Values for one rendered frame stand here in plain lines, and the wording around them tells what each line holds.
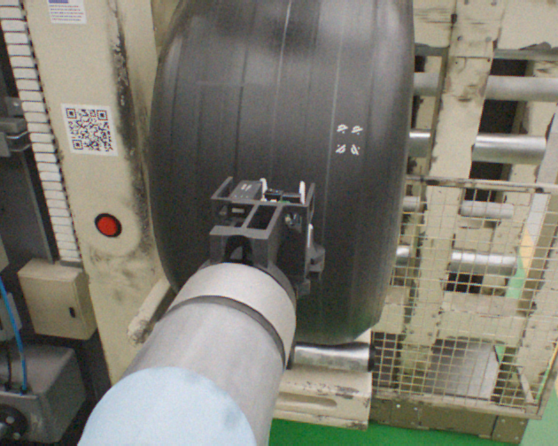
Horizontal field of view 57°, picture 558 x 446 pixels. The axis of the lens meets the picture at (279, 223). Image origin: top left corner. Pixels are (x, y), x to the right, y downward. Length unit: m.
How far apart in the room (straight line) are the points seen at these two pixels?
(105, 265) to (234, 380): 0.70
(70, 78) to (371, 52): 0.42
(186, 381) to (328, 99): 0.36
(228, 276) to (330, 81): 0.29
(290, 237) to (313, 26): 0.27
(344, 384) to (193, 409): 0.63
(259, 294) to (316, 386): 0.55
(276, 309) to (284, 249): 0.09
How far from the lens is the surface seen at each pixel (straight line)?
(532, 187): 1.21
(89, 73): 0.77
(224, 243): 0.31
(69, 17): 0.76
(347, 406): 0.84
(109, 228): 0.86
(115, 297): 0.95
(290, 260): 0.38
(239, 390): 0.23
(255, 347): 0.26
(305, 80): 0.54
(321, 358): 0.81
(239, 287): 0.28
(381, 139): 0.54
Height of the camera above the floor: 1.47
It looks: 30 degrees down
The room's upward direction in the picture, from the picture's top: straight up
